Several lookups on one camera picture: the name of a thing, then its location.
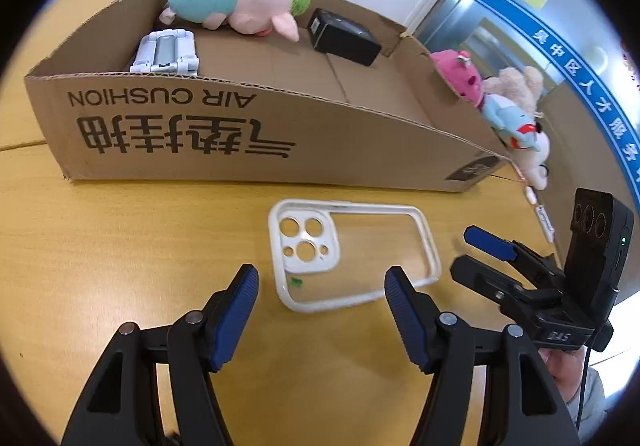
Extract white clear phone case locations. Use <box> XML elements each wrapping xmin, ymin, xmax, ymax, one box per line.
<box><xmin>267</xmin><ymin>198</ymin><xmax>442</xmax><ymax>314</ymax></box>

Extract large brown cardboard box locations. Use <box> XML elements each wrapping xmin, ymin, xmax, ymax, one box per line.
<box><xmin>24</xmin><ymin>0</ymin><xmax>511</xmax><ymax>194</ymax></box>

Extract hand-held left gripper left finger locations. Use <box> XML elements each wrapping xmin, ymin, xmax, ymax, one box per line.
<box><xmin>60</xmin><ymin>263</ymin><xmax>260</xmax><ymax>446</ymax></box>

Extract pink plush toy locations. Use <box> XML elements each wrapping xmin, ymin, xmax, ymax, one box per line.
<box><xmin>430</xmin><ymin>49</ymin><xmax>486</xmax><ymax>112</ymax></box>

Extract blue door banner strip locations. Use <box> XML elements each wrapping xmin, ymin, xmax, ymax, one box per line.
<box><xmin>470</xmin><ymin>0</ymin><xmax>640</xmax><ymax>187</ymax></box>

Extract white folding phone stand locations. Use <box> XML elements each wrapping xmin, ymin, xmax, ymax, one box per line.
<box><xmin>129</xmin><ymin>27</ymin><xmax>201</xmax><ymax>75</ymax></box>

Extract white tag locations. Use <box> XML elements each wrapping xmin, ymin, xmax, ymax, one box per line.
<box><xmin>522</xmin><ymin>186</ymin><xmax>556</xmax><ymax>243</ymax></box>

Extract black cable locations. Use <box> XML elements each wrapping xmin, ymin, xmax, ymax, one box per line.
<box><xmin>575</xmin><ymin>286</ymin><xmax>623</xmax><ymax>429</ymax></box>

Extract white plush toy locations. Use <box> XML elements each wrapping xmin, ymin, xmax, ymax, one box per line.
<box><xmin>510</xmin><ymin>131</ymin><xmax>551</xmax><ymax>191</ymax></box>

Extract beige plush toy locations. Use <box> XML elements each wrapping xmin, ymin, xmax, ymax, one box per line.
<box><xmin>482</xmin><ymin>66</ymin><xmax>545</xmax><ymax>114</ymax></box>

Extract person's right forearm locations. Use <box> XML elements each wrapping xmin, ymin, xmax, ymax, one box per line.
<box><xmin>565</xmin><ymin>366</ymin><xmax>608</xmax><ymax>432</ymax></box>

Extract light blue plush toy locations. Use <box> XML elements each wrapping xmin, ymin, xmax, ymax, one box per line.
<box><xmin>482</xmin><ymin>95</ymin><xmax>543</xmax><ymax>149</ymax></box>

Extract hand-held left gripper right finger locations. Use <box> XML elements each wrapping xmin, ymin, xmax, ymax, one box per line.
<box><xmin>384</xmin><ymin>266</ymin><xmax>583</xmax><ymax>446</ymax></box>

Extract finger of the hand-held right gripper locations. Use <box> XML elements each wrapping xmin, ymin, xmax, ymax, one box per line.
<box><xmin>450</xmin><ymin>255</ymin><xmax>563</xmax><ymax>307</ymax></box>
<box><xmin>464</xmin><ymin>225</ymin><xmax>568</xmax><ymax>289</ymax></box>

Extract black rectangular box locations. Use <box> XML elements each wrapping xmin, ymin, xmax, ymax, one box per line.
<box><xmin>306</xmin><ymin>8</ymin><xmax>382</xmax><ymax>68</ymax></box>

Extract person's right hand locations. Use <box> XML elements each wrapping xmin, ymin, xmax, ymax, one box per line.
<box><xmin>540</xmin><ymin>350</ymin><xmax>587</xmax><ymax>404</ymax></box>

